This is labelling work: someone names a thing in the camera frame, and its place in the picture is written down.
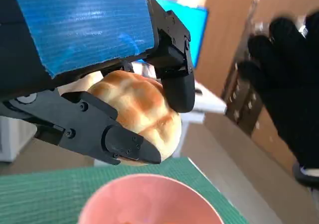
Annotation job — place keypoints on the black gloved right hand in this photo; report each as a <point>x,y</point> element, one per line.
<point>289,84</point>

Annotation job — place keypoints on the black left hand blue tape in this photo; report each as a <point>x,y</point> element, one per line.
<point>82,30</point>

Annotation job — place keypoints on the round toy bread bun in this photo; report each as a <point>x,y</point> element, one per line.
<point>139,104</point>

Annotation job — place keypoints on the pink bowl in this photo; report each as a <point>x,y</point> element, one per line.
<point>149,199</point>

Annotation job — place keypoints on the brown cabinet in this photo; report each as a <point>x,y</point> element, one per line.
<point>241,109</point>

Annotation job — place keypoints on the blue screen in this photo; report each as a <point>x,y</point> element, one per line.
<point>198,34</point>

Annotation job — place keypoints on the small white vented unit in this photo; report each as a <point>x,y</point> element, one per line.
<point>12,139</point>

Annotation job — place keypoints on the green cutting mat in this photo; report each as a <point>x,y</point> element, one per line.
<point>45,194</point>

